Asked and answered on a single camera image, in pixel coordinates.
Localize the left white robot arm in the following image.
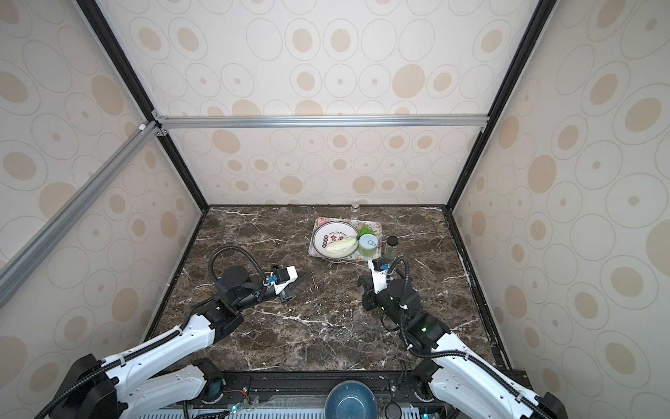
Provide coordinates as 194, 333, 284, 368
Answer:
37, 266, 312, 418

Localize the green herb spice jar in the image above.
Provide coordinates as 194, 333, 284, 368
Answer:
384, 236, 400, 262

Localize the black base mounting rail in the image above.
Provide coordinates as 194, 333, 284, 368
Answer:
217, 370, 451, 413

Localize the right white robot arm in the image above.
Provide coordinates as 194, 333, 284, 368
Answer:
358, 274, 568, 418

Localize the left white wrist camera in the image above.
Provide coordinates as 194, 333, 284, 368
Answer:
269, 266, 298, 295

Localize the black vertical right corner post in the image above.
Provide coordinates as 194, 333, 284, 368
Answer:
446, 0, 558, 214

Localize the floral rectangular tray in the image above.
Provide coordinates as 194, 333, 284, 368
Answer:
309, 218, 382, 262

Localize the green labelled tin can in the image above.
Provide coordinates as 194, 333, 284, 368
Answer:
358, 233, 379, 259

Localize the clear glass shaker bottle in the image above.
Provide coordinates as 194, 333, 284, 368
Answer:
350, 201, 360, 218

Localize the black vertical corner post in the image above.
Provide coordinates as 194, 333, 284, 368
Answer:
446, 0, 558, 214
76, 0, 209, 213

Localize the black vertical left corner post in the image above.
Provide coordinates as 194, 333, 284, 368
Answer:
76, 0, 209, 213

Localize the side aluminium frame rail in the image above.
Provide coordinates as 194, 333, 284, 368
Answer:
1, 120, 159, 305

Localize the green plastic leaf vegetable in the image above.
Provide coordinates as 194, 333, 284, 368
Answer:
359, 225, 376, 237

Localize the pale napa cabbage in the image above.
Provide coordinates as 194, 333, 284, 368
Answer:
324, 236, 359, 258

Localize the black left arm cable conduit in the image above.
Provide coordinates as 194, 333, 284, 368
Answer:
208, 245, 270, 286

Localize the blue ceramic bowl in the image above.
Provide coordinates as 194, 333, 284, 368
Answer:
325, 381, 378, 419

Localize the white round plate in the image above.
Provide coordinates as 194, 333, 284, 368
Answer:
310, 221, 359, 259

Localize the horizontal aluminium frame rail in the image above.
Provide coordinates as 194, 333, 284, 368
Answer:
158, 113, 489, 129

